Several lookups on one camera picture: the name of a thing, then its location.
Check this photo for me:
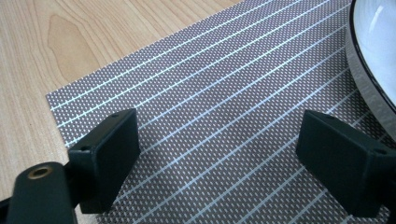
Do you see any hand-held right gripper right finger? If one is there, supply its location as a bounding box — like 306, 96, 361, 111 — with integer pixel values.
294, 109, 396, 218

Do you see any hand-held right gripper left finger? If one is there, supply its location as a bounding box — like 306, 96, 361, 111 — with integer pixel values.
67, 107, 142, 215

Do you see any grey striped placemat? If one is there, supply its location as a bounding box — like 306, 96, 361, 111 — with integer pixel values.
46, 0, 396, 224

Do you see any white plate with dark rim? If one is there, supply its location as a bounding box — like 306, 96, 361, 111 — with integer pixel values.
344, 0, 396, 143

